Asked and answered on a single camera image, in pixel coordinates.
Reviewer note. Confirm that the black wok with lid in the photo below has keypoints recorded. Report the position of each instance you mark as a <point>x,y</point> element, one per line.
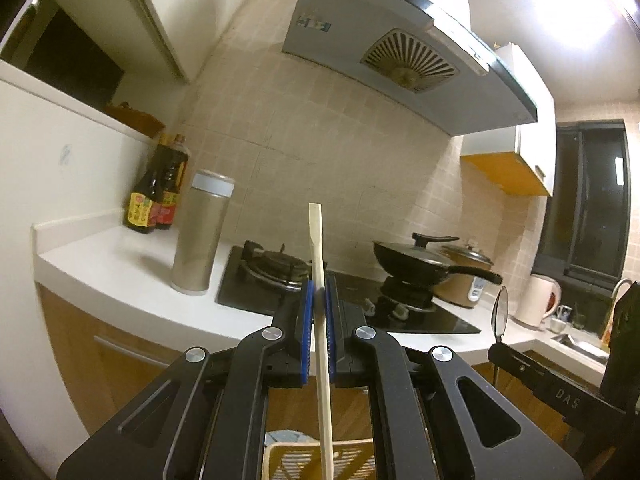
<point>410,260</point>

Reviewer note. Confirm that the yellow plastic utensil basket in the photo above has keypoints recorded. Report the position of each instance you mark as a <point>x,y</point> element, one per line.
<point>295,465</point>

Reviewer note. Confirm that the golden rice cooker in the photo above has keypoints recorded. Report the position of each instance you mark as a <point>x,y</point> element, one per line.
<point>462,292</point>

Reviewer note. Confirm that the dark metal spoon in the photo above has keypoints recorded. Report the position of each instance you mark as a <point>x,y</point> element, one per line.
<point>500,310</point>

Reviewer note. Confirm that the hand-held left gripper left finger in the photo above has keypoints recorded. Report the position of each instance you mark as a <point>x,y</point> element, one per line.
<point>309,330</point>

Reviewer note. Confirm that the steel faucet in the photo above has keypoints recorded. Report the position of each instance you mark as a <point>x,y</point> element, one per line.
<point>620,290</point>

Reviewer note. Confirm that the wooden chopstick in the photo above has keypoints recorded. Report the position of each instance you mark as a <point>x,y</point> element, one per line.
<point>320,410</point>

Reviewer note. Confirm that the white kitchen countertop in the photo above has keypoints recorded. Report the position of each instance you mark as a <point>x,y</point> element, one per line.
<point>125,270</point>

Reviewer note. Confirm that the white electric kettle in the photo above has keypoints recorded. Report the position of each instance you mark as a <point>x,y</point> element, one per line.
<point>535,302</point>

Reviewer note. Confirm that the steel kitchen sink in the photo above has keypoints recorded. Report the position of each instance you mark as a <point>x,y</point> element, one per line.
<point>580,345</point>

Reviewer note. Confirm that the grey range hood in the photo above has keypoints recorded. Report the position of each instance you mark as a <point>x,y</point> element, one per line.
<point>350,35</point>

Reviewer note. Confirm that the red label sauce bottle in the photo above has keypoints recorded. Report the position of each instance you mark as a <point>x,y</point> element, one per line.
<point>172,200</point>

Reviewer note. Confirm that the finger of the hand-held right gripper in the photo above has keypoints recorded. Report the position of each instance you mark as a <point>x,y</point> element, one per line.
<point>550,390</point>

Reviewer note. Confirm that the wooden base cabinet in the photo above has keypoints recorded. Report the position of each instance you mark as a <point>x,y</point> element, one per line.
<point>100,360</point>

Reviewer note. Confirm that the dark window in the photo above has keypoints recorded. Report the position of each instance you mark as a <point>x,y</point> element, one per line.
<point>580,200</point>

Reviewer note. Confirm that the steel thermos flask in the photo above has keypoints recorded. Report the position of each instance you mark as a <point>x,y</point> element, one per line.
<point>200,240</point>

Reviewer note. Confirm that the white and yellow wall cabinet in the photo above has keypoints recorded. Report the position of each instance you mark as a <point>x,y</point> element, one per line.
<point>530,110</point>

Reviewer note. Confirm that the small white cup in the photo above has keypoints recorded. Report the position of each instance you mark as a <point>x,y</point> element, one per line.
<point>557,324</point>

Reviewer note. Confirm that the black gas stove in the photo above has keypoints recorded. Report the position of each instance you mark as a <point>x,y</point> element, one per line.
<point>240,285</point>

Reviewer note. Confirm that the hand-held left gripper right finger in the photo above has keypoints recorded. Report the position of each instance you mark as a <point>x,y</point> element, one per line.
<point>327,330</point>

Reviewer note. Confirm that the yellow label soy sauce bottle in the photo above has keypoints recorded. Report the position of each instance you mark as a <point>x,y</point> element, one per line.
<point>142,200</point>

